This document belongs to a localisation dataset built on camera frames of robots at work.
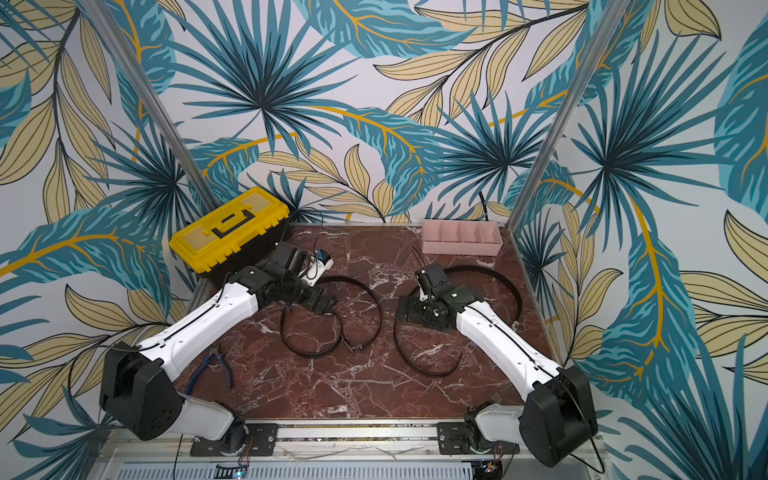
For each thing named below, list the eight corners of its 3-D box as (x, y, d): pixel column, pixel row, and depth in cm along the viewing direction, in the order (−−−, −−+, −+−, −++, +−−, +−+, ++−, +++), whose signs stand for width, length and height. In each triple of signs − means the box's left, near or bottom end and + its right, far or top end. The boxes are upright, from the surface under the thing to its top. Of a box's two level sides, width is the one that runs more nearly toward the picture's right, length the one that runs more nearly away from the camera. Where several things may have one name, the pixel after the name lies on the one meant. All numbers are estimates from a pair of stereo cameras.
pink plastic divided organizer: (423, 257, 113) (425, 246, 108) (420, 230, 121) (422, 219, 116) (500, 258, 113) (505, 247, 108) (492, 231, 122) (497, 220, 117)
